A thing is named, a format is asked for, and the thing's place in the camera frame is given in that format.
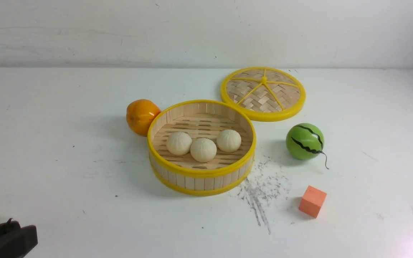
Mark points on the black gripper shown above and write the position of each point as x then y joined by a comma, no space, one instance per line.
16,241

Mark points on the white bun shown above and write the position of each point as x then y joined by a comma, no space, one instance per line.
179,143
229,141
203,150

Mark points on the white bun front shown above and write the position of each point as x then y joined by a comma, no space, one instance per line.
203,150

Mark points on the yellow rimmed bamboo steamer tray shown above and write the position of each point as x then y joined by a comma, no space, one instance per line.
201,119

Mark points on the yellow woven bamboo steamer lid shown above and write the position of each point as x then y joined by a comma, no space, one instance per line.
264,94

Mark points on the orange toy fruit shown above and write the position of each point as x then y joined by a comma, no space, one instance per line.
140,114

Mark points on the orange foam cube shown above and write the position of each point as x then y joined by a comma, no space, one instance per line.
312,201

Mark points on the green toy watermelon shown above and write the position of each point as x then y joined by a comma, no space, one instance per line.
305,141

